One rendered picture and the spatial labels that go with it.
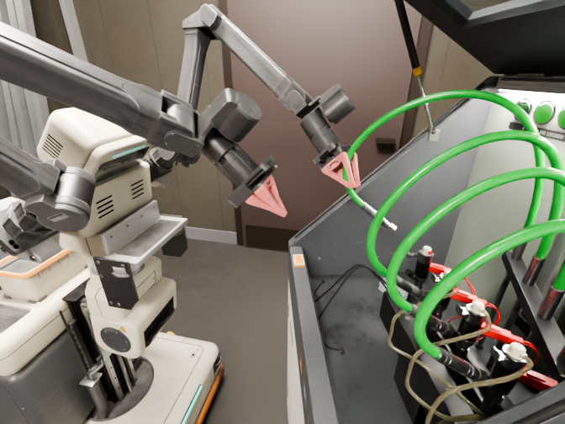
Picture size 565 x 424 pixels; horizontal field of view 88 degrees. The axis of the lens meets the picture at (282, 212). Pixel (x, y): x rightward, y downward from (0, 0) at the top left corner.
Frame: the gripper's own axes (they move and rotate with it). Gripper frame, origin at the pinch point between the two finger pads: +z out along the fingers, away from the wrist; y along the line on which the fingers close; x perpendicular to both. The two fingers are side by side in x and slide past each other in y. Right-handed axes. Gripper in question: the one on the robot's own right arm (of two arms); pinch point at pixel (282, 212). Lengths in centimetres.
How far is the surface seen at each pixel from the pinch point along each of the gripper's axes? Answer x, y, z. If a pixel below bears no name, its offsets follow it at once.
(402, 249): -12.0, 15.1, 12.4
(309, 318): 1.5, -14.9, 23.5
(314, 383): -13.7, -12.9, 25.5
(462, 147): -1.7, 29.0, 9.3
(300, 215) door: 167, -75, 44
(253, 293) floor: 110, -119, 54
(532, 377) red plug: -16.8, 17.7, 35.2
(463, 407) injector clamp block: -14.6, 6.0, 40.2
